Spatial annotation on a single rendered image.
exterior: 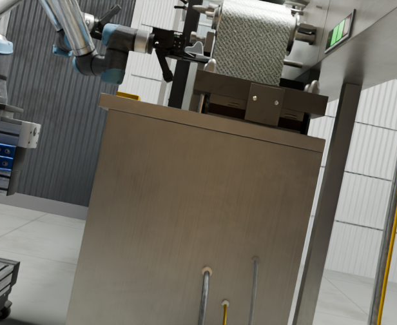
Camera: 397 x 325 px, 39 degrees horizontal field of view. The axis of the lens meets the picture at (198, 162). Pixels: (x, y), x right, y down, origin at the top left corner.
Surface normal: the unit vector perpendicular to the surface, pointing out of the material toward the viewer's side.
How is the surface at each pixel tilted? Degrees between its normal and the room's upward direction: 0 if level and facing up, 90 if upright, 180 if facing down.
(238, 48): 90
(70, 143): 90
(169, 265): 90
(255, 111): 90
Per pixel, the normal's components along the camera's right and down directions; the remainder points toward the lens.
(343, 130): 0.01, 0.02
